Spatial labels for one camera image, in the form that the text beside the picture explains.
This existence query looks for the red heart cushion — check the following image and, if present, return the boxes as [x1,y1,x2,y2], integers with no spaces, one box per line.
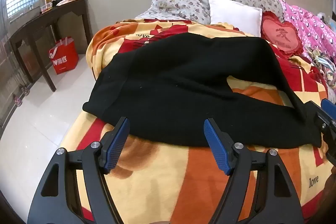
[260,11,304,58]

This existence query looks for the red shopping bag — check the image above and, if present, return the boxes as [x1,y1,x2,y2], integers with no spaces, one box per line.
[48,36,80,75]

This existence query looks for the blue face mask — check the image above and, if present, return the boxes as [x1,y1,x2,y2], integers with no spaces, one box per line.
[312,55,336,69]

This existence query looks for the orange red printed blanket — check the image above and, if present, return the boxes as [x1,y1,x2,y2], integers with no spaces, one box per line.
[59,18,336,224]

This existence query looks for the dark wooden table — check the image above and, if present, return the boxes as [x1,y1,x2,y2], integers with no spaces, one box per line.
[9,0,93,92]

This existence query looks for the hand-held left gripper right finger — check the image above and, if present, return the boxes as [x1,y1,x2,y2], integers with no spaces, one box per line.
[203,117,310,224]

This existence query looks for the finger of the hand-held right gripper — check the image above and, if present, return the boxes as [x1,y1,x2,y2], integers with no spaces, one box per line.
[321,98,336,121]
[316,109,336,160]

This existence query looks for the pink printed quilt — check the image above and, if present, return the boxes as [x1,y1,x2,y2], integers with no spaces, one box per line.
[273,0,336,67]

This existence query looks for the white pillow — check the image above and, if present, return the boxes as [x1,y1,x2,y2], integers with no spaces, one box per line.
[207,0,263,38]

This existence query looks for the black pants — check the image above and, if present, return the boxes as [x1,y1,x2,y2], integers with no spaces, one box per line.
[82,32,323,148]

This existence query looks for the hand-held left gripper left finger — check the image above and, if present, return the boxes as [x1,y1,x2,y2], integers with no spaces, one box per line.
[27,116,131,224]

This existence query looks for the colourful patchwork cloth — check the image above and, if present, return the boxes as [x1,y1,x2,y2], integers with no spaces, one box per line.
[302,44,336,89]

